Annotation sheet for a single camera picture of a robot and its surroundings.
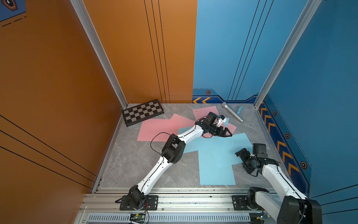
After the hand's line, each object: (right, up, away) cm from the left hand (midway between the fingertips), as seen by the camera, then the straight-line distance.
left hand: (229, 133), depth 95 cm
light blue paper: (-10, -8, +2) cm, 13 cm away
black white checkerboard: (-65, +15, +17) cm, 69 cm away
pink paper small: (+6, +3, +11) cm, 13 cm away
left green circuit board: (-55, -41, -24) cm, 73 cm away
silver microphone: (+4, +21, +21) cm, 30 cm away
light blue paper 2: (+8, -7, +5) cm, 12 cm away
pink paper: (-19, +14, +21) cm, 31 cm away
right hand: (+3, -14, -8) cm, 17 cm away
